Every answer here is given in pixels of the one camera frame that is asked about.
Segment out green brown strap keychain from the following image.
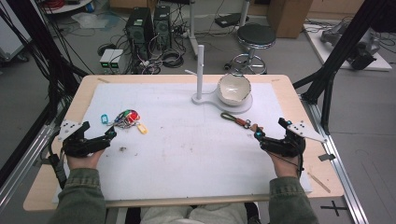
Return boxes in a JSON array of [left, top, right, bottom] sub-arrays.
[[219, 111, 265, 132]]

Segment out white foam mat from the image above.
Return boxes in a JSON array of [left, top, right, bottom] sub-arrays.
[[51, 81, 313, 205]]

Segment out round white table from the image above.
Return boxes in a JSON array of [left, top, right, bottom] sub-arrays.
[[39, 0, 95, 15]]

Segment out clear plastic bag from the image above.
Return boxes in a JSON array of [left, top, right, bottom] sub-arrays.
[[70, 11, 109, 30]]

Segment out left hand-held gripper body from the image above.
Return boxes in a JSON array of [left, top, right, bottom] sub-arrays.
[[57, 120, 110, 159]]

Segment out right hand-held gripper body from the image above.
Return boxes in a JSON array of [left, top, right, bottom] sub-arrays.
[[261, 120, 327, 159]]

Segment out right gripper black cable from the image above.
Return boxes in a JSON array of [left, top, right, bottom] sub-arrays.
[[296, 148, 305, 179]]

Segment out key ring with coloured tags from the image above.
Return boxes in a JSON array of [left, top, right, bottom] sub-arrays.
[[100, 108, 149, 135]]

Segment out person's right hand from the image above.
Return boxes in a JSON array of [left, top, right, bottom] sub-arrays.
[[268, 151, 303, 179]]

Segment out black frame strut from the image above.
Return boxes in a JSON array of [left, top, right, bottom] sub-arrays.
[[292, 0, 389, 135]]

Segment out black frame with cables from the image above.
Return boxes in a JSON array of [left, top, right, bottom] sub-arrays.
[[0, 0, 90, 125]]

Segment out person's light trousers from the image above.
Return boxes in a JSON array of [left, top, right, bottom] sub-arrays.
[[139, 203, 248, 224]]

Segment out thin wooden stick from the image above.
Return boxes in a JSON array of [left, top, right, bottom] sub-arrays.
[[307, 171, 332, 194]]

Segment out black round stool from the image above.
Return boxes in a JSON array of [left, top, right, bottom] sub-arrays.
[[223, 23, 277, 76]]

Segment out person's left hand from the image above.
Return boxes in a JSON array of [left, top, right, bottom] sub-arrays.
[[65, 148, 106, 171]]

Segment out white platform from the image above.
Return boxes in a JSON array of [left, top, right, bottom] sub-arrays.
[[303, 22, 393, 72]]

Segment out brown cardboard box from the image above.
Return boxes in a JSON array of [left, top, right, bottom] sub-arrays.
[[266, 0, 314, 39]]

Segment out large black computer tower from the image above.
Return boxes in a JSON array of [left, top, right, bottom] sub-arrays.
[[125, 7, 155, 61]]

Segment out white ceramic bowl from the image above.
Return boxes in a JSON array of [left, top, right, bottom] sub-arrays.
[[216, 73, 252, 106]]

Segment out coil of black cable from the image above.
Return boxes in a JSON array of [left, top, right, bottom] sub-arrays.
[[161, 49, 185, 69]]

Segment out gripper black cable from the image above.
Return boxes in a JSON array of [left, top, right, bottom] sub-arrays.
[[296, 148, 305, 179], [47, 138, 68, 189]]

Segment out white power supply box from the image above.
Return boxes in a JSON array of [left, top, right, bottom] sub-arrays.
[[109, 49, 126, 72], [99, 49, 116, 71]]

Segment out grey robot part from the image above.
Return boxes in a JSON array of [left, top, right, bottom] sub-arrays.
[[319, 21, 382, 71]]

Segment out small black computer tower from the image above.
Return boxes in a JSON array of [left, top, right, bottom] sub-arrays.
[[153, 5, 173, 50]]

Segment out flat black device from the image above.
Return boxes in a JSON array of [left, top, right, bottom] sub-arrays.
[[214, 12, 250, 29]]

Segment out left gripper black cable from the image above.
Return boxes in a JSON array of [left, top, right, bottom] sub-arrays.
[[47, 138, 68, 189]]

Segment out white table leg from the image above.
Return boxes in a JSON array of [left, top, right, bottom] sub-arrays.
[[187, 0, 201, 58]]

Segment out aluminium rail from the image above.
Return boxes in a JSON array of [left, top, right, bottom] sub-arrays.
[[299, 92, 370, 224], [0, 123, 61, 213]]

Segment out white key stand with post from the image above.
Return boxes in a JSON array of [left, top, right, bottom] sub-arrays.
[[184, 44, 254, 115]]

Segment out black tape piece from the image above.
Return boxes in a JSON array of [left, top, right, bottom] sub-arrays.
[[318, 152, 337, 162]]

